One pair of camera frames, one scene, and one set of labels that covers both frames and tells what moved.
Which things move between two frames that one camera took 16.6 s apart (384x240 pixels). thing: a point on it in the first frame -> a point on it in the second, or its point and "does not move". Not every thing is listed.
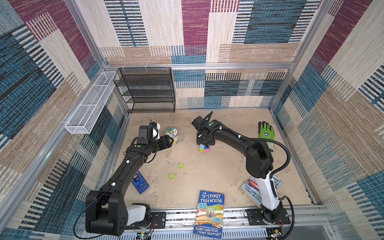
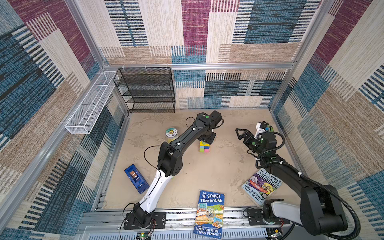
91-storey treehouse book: x=209 y=214 does not move
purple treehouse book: x=251 y=188 does not move
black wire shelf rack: x=147 y=90 does not move
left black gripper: x=164 y=142 -> x=209 y=141
